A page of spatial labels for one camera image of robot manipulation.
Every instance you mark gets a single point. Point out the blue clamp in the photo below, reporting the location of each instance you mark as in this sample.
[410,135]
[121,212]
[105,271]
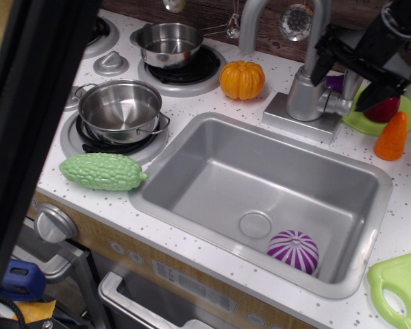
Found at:
[23,281]

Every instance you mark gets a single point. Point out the silver toy faucet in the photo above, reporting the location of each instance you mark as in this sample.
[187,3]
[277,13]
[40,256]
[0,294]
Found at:
[314,112]

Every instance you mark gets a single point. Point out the black foreground frame post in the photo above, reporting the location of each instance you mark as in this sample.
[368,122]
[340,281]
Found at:
[43,44]

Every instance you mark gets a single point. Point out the purple toy eggplant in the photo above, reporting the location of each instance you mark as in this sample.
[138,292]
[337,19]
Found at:
[335,82]

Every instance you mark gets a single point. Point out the rear right stove burner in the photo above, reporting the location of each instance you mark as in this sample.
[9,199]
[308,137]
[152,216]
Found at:
[196,78]

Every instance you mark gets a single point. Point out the rear left stove burner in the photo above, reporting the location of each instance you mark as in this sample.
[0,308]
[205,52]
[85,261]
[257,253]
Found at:
[103,37]

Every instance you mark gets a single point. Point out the silver oven door handle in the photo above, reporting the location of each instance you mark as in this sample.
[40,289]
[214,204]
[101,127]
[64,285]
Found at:
[57,261]

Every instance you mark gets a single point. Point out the stove burner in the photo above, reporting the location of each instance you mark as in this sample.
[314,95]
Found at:
[72,144]
[103,37]
[196,78]

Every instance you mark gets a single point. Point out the silver toy sink basin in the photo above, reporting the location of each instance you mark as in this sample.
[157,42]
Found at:
[236,186]

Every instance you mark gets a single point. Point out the hanging steel small spoon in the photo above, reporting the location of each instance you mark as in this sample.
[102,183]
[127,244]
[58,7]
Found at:
[232,27]

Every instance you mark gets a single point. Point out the light green cutting board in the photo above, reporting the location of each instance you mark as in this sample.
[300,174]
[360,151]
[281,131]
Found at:
[392,275]

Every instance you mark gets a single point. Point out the steel pot front burner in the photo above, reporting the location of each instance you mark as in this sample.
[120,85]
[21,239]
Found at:
[120,112]

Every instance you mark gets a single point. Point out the green toy bitter melon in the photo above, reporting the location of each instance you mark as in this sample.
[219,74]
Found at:
[103,171]

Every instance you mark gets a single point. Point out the front right stove burner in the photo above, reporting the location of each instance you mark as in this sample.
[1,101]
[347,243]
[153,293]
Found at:
[72,144]

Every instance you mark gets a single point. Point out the yellow cloth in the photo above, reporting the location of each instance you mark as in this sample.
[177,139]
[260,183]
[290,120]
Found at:
[36,311]

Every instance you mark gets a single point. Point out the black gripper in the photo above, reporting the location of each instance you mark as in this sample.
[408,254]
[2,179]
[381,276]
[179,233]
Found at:
[373,53]

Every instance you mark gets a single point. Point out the orange toy carrot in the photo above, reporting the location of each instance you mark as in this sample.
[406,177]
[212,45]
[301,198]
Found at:
[392,141]

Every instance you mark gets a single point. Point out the steel saucepan rear burner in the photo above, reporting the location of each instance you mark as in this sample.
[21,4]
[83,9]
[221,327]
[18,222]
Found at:
[167,45]

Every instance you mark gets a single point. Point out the silver stove knob rear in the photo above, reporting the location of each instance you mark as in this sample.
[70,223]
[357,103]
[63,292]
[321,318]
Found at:
[112,64]

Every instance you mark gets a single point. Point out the dark red toy vegetable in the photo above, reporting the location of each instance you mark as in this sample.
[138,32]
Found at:
[385,111]

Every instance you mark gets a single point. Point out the hanging steel ladle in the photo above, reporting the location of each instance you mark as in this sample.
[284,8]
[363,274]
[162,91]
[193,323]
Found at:
[174,6]

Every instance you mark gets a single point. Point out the silver oven front knob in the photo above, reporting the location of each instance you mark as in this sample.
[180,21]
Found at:
[52,225]

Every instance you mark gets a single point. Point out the orange toy pumpkin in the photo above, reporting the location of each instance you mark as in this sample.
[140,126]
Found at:
[242,80]

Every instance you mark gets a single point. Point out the silver stove knob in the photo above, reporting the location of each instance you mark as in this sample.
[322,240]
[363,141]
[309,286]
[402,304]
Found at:
[112,64]
[73,100]

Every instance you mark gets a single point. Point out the silver faucet lever handle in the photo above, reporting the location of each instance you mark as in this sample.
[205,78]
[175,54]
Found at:
[351,84]

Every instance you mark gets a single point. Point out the purple white striped toy onion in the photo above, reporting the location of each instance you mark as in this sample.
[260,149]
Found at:
[295,249]

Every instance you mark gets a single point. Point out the green toy plate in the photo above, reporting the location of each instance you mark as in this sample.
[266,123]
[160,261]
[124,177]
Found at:
[360,122]

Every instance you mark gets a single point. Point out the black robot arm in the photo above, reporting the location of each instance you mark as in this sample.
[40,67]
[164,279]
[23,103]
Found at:
[397,16]

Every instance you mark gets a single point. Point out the hanging steel slotted spoon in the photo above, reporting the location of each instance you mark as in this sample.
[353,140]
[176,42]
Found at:
[296,21]

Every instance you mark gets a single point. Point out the silver stove knob front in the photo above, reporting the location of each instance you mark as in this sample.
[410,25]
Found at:
[73,100]

